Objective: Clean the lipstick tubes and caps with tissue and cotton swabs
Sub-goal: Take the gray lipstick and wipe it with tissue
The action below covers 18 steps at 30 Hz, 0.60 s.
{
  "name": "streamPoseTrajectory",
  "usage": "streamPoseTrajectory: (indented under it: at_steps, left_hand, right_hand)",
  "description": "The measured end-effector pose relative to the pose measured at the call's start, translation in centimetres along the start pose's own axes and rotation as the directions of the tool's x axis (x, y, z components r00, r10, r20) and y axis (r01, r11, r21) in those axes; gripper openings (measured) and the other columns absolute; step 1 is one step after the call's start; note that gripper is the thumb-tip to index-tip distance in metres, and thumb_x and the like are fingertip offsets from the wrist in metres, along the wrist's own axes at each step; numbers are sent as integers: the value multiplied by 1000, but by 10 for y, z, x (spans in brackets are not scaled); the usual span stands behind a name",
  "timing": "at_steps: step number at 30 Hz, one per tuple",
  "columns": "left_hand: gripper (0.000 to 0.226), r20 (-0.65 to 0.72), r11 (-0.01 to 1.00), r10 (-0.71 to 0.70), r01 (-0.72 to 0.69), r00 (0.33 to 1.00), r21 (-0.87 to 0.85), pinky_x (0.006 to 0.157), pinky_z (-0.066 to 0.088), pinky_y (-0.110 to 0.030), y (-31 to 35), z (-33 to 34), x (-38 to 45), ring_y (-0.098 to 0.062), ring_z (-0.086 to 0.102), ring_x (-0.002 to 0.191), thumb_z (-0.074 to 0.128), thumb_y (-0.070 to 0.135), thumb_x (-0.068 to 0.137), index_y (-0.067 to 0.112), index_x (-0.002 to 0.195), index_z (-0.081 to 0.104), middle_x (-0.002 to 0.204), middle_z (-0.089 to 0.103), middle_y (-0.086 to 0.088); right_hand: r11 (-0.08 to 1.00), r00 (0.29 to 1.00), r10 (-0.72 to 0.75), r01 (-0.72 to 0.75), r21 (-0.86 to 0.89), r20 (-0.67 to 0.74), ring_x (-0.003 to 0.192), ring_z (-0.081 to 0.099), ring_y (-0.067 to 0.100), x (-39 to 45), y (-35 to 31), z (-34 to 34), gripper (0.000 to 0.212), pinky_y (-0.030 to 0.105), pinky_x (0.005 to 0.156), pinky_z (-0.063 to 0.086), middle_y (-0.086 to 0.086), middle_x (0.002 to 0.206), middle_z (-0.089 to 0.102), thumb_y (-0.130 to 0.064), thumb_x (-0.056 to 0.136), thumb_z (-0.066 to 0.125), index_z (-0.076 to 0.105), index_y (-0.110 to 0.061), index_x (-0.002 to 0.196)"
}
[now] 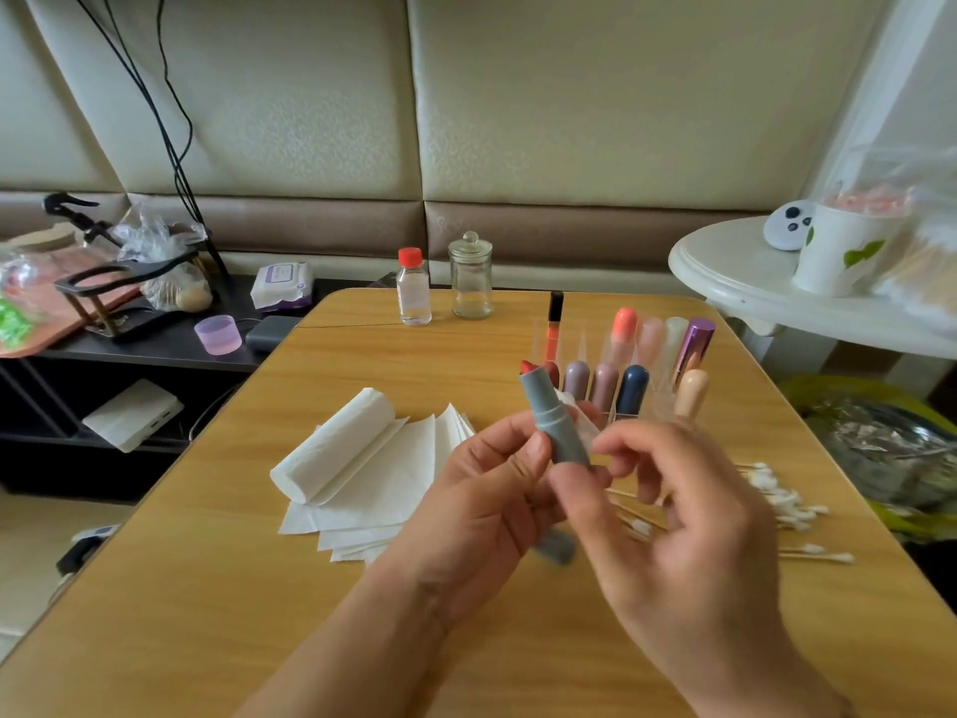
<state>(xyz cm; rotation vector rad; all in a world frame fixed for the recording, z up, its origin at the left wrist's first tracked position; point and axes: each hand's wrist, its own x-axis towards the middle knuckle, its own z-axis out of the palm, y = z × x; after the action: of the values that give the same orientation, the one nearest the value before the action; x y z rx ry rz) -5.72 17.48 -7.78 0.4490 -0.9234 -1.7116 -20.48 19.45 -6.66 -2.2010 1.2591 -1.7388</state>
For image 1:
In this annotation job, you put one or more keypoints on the clear acrylic lipstick organizer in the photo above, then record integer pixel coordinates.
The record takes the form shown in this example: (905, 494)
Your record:
(658, 359)

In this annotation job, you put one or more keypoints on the crumpled clear plastic bag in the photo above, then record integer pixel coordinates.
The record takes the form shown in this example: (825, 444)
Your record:
(157, 232)

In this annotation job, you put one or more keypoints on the black low shelf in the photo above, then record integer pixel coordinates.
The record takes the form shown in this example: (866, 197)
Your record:
(150, 363)

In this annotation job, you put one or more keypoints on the person's right hand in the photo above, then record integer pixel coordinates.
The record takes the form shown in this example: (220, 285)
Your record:
(696, 561)

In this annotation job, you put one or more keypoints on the beige padded backrest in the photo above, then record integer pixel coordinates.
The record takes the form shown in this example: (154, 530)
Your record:
(628, 90)

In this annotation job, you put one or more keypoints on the clear bottle red cap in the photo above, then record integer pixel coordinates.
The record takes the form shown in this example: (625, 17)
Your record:
(414, 294)

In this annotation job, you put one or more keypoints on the jar with wooden lid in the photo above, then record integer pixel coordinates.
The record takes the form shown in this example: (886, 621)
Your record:
(42, 244)

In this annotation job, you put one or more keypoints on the small purple plastic cup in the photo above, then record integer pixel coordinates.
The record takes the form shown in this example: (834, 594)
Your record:
(219, 336)

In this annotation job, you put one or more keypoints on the white panda figure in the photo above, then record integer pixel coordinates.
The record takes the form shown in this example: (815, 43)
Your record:
(788, 226)

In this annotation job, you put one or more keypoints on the red lipstick mauve tube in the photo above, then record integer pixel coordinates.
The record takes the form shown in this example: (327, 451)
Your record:
(577, 381)

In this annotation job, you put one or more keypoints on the stack of white tissues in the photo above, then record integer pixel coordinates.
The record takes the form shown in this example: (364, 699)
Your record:
(367, 486)

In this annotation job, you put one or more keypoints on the green plastic wrapper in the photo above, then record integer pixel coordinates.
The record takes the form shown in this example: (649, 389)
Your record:
(15, 324)

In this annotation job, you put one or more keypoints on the white round side table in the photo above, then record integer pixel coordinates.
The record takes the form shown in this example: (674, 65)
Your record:
(733, 273)

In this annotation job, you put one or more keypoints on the grey-blue lipstick cap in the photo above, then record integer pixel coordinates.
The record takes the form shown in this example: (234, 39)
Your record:
(556, 546)

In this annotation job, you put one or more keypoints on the pink tray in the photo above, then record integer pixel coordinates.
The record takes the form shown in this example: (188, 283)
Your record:
(68, 314)

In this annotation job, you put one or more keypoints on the black clip tool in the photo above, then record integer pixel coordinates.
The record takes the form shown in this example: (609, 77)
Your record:
(72, 209)

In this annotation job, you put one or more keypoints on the pile of cotton swabs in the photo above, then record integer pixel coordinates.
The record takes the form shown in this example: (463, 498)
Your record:
(793, 508)

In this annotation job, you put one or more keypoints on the white tissue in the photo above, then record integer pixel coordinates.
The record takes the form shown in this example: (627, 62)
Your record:
(332, 446)

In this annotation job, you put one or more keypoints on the white mug green leaf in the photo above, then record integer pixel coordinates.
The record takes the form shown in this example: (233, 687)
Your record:
(845, 250)

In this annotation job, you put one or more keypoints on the red lipstick grey-blue tube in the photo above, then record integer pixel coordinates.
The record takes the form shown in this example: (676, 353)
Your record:
(550, 411)

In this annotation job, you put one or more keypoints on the wet wipes pack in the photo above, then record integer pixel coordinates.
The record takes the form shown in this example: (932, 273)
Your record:
(281, 285)

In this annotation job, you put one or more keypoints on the person's left forearm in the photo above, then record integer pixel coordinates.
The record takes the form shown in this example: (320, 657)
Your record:
(344, 673)

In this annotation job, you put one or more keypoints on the glass jar with lid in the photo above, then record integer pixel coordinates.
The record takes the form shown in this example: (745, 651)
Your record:
(471, 281)

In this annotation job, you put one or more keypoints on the red lipstick dusty pink tube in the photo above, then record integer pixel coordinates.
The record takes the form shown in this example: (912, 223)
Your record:
(604, 389)

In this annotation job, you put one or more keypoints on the white power bank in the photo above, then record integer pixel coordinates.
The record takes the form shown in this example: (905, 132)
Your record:
(132, 416)

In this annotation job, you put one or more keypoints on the red lipstick navy tube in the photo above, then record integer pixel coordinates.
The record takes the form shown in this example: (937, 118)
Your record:
(633, 390)

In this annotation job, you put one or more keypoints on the yellow-green bin with bag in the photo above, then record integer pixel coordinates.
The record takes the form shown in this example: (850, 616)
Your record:
(890, 456)

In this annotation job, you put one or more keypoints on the person's left hand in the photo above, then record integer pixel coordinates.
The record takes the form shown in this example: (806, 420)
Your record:
(471, 523)

